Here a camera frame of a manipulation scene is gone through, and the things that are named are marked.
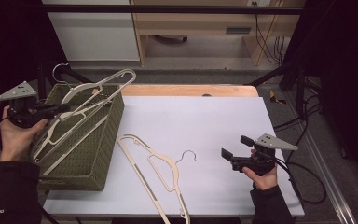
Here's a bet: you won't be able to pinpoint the white cabinet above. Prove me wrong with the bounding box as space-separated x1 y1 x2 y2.
41 0 141 63

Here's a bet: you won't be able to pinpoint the person's left hand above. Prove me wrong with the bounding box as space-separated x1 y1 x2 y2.
0 105 49 162

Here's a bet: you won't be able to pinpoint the black metal stand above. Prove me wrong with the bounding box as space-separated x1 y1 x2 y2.
246 60 307 117
36 59 98 101

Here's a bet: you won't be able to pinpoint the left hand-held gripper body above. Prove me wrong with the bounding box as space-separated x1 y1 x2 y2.
0 81 54 129

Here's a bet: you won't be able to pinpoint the aluminium rail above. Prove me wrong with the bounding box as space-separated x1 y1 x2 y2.
285 92 358 224

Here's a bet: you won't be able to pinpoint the beige plastic clothes hanger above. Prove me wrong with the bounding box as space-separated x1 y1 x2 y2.
117 133 198 224
29 63 137 165

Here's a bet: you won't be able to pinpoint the black chair base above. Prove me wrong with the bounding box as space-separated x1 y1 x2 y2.
153 35 188 44

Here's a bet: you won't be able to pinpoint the light wooden desk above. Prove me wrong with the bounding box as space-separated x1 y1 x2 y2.
130 0 307 67

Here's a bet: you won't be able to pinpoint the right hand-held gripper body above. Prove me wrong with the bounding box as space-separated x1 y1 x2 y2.
231 133 298 176

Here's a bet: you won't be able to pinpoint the green woven basket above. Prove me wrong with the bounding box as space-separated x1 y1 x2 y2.
32 83 126 192

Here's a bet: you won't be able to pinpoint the yellow and black tool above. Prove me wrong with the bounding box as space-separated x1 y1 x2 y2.
268 91 287 105

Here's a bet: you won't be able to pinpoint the person's right hand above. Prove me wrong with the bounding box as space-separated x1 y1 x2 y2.
241 166 279 191

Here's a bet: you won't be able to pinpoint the hanging black cables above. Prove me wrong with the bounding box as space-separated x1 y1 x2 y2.
251 1 288 66

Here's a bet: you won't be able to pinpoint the black floor cables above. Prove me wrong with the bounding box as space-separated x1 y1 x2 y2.
273 77 324 141

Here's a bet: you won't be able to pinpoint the black horizontal frame bar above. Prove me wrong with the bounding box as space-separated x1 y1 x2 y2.
41 4 306 16

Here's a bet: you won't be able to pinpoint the right hand-held gripper cable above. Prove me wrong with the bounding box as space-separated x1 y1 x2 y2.
274 157 328 205

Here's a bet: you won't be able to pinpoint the white table sheet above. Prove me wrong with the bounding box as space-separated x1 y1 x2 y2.
42 95 306 217

